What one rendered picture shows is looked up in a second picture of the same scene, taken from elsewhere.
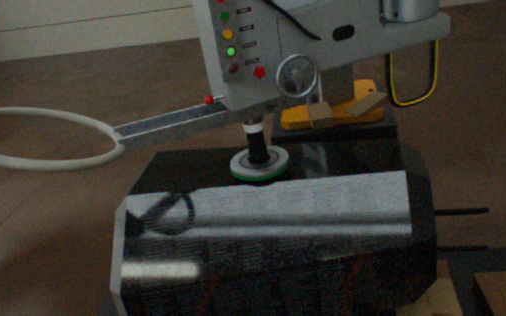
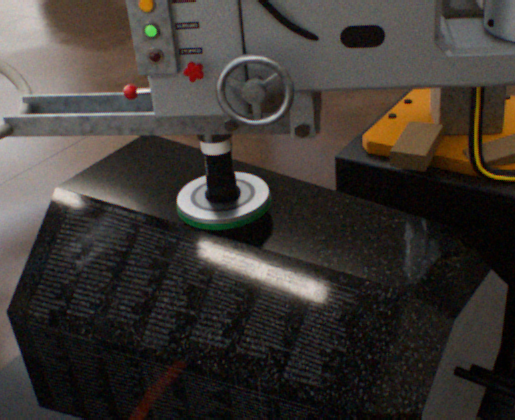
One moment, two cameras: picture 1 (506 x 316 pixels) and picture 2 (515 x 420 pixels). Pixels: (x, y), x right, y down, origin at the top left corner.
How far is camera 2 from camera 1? 0.79 m
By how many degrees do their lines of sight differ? 24
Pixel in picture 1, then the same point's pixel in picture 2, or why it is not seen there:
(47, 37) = not seen: outside the picture
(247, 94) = (181, 98)
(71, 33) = not seen: outside the picture
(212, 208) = (138, 243)
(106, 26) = not seen: outside the picture
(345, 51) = (364, 67)
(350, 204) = (308, 313)
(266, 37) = (216, 19)
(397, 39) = (471, 68)
